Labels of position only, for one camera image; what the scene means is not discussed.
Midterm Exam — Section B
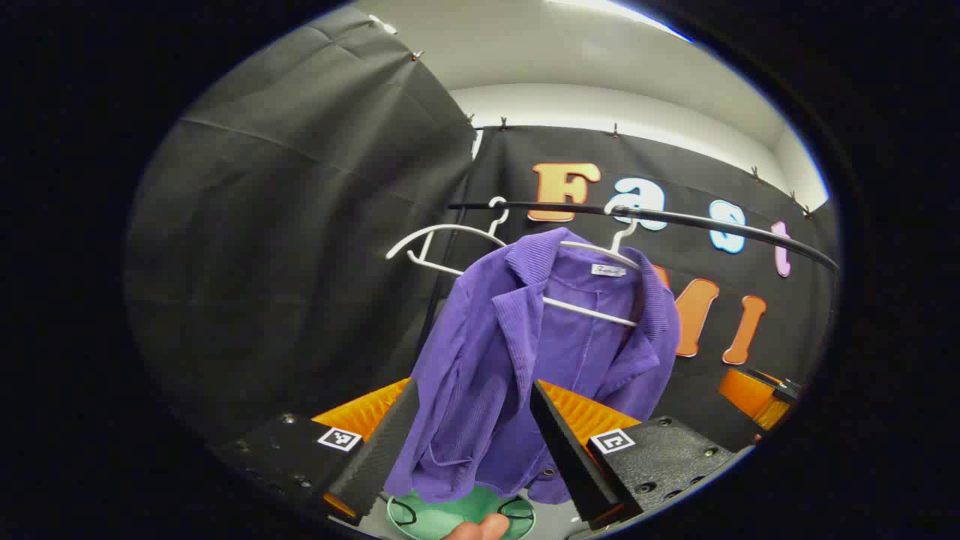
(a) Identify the purple corduroy jacket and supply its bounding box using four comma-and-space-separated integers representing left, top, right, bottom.
382, 227, 682, 505

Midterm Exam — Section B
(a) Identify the black clothes rack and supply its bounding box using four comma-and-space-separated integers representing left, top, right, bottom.
416, 199, 839, 361

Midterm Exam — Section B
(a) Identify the white hanger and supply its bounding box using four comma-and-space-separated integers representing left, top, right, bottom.
385, 196, 511, 277
540, 196, 646, 329

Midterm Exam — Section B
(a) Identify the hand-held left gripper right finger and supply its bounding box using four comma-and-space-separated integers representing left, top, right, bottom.
529, 379, 740, 526

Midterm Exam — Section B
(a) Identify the plain black backdrop cloth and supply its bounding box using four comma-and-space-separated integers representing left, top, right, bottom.
124, 4, 477, 443

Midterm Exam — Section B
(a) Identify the green laundry hamper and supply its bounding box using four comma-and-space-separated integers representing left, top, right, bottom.
386, 484, 537, 540

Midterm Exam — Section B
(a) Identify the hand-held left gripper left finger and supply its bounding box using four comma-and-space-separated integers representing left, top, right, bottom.
214, 377, 421, 526

